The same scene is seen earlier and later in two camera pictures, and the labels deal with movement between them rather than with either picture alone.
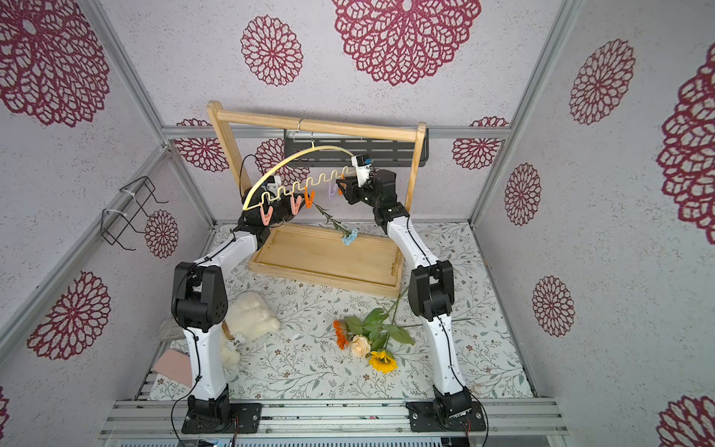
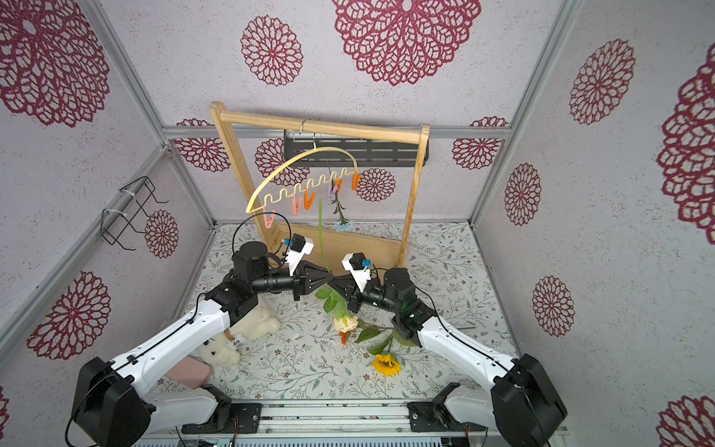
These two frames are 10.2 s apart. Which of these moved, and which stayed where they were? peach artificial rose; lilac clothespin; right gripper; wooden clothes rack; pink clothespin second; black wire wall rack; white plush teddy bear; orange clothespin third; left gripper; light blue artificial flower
Moved: left gripper; light blue artificial flower; right gripper; peach artificial rose
Stayed: white plush teddy bear; pink clothespin second; orange clothespin third; black wire wall rack; wooden clothes rack; lilac clothespin
